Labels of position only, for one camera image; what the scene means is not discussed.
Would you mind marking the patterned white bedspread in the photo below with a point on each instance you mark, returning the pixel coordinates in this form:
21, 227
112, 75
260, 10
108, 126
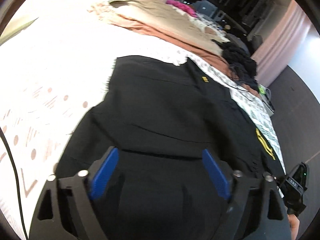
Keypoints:
52, 73

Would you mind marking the white nightstand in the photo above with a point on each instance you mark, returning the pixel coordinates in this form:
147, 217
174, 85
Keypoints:
266, 99

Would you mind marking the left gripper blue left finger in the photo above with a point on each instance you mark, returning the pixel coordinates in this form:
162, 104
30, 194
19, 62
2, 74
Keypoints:
100, 173

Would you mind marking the person's right hand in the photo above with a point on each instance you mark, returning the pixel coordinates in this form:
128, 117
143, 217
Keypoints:
294, 223

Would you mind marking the green object on nightstand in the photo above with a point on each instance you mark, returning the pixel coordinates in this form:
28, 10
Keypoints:
261, 89

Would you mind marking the tan and rust blanket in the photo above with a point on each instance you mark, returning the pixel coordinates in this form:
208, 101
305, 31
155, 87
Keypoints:
154, 18

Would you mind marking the black clothes pile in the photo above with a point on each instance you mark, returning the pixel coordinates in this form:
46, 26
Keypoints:
243, 69

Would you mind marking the black jacket with yellow patch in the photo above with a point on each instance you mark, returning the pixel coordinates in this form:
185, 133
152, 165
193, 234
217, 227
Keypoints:
161, 117

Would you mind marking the magenta clothing item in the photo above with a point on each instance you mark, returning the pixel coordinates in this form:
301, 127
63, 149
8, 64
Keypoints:
182, 7

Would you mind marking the pink curtain right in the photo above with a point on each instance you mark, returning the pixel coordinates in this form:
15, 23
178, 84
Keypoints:
278, 49

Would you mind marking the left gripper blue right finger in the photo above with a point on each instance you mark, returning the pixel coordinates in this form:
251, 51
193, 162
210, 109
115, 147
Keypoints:
217, 172

